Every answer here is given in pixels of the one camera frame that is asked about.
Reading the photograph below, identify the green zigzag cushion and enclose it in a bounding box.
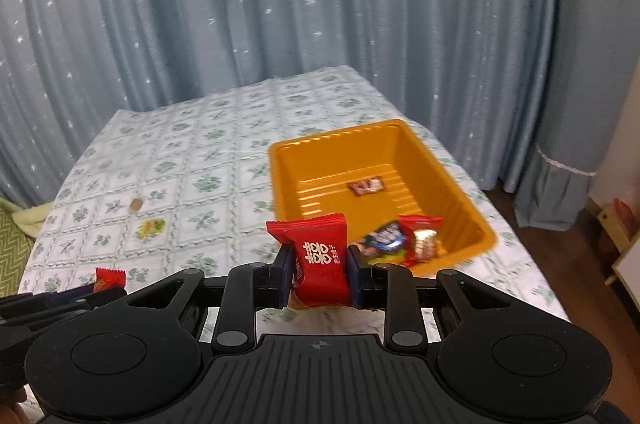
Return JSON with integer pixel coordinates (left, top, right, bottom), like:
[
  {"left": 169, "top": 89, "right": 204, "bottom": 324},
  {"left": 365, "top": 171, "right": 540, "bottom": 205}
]
[{"left": 0, "top": 199, "right": 34, "bottom": 297}]

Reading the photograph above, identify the blue star curtain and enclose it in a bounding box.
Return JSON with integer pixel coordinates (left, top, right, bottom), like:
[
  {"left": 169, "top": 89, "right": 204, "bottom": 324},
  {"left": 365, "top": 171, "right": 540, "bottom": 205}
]
[{"left": 1, "top": 0, "right": 639, "bottom": 230}]

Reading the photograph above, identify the white cabinet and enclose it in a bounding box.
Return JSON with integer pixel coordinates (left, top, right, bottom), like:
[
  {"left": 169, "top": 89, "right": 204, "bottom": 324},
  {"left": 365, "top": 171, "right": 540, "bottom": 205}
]
[{"left": 598, "top": 199, "right": 639, "bottom": 305}]

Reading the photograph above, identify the small red candy packet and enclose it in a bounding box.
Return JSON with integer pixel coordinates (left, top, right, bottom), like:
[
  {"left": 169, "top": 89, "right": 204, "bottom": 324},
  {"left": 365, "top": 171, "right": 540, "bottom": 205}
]
[{"left": 93, "top": 268, "right": 126, "bottom": 292}]

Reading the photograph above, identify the dark chocolate bar wrapper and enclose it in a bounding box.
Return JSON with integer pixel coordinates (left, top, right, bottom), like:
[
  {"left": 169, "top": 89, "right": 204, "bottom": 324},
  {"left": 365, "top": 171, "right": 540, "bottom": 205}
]
[{"left": 355, "top": 220, "right": 406, "bottom": 263}]

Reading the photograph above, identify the small brown candy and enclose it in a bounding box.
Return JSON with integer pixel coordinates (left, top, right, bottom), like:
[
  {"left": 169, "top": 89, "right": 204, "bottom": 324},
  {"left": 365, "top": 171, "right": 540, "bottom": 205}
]
[{"left": 129, "top": 199, "right": 143, "bottom": 213}]

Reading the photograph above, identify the orange plastic tray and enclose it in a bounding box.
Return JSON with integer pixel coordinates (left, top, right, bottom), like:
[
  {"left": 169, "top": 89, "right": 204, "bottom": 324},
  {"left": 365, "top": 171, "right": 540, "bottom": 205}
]
[{"left": 269, "top": 119, "right": 497, "bottom": 277}]

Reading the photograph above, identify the red gold snack packet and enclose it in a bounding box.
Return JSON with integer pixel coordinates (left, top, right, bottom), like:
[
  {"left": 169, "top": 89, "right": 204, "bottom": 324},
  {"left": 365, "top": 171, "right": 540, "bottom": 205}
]
[{"left": 398, "top": 215, "right": 444, "bottom": 267}]

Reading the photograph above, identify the yellow green candy packet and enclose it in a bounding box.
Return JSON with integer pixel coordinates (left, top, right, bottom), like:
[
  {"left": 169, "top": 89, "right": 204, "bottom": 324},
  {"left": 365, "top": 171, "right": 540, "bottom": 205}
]
[{"left": 136, "top": 218, "right": 166, "bottom": 242}]

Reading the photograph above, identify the floral white tablecloth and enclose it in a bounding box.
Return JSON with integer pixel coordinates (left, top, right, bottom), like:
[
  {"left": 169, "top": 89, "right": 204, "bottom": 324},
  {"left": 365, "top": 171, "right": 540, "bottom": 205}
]
[{"left": 20, "top": 66, "right": 568, "bottom": 338}]

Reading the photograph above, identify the dark red snack packet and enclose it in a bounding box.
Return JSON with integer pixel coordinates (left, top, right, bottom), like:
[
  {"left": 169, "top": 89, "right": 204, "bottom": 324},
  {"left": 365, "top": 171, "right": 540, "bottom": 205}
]
[{"left": 347, "top": 177, "right": 386, "bottom": 196}]

